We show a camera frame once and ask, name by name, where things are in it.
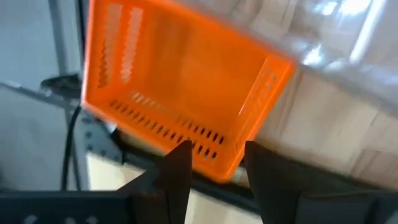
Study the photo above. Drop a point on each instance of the orange plastic basket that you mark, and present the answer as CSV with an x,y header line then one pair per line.
x,y
186,77

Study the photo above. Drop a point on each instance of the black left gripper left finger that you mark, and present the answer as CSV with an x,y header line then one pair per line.
x,y
168,186

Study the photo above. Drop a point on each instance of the clear plastic basket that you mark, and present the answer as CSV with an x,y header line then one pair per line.
x,y
342,71
311,25

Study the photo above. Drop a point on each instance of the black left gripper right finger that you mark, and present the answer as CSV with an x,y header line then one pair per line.
x,y
273,186

